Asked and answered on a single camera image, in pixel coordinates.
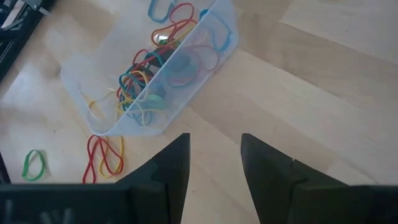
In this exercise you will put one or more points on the clear plastic bin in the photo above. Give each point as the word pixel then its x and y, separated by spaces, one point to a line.
pixel 99 56

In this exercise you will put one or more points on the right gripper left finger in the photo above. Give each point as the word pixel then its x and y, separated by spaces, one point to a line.
pixel 174 161

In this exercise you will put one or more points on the teal rubber band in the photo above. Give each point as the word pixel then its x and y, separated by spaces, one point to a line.
pixel 121 85

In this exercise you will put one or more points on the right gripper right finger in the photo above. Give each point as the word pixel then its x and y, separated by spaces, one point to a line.
pixel 267 174

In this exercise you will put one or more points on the green rubber band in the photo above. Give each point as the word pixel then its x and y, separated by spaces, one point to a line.
pixel 155 100
pixel 25 166

